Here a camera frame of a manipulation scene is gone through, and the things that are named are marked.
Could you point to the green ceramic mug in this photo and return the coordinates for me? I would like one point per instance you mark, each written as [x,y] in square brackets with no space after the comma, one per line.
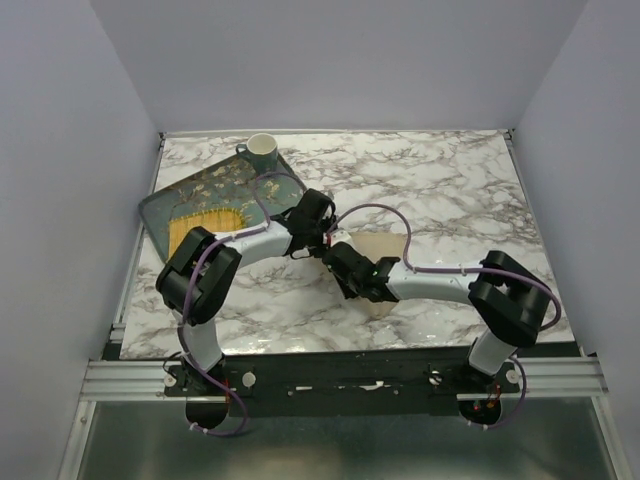
[261,152]

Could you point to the green floral tray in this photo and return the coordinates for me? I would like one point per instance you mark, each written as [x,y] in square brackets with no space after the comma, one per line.
[231,184]

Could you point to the silver aluminium frame rail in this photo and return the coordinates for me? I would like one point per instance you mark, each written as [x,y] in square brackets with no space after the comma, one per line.
[459,193]

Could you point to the beige cloth napkin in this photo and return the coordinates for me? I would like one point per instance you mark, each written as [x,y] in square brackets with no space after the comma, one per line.
[375,245]

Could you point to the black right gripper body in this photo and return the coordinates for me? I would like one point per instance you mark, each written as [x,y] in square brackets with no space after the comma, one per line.
[347,287]

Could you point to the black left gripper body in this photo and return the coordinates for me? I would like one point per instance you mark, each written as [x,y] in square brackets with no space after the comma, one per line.
[316,241]

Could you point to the black metal base rail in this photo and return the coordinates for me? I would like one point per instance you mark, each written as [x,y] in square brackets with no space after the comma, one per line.
[433,381]

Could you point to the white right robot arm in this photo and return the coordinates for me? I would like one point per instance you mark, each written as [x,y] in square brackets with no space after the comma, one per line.
[513,303]

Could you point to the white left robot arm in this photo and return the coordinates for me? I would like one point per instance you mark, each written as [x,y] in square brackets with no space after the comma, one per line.
[195,281]

